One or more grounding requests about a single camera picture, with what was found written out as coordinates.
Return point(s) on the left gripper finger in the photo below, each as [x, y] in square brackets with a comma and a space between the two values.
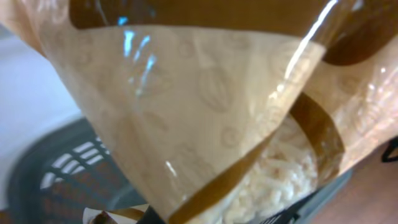
[289, 215]

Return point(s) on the grey plastic shopping basket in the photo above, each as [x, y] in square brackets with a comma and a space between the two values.
[70, 177]

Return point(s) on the beige brown snack bag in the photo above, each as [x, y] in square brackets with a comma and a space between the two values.
[224, 110]

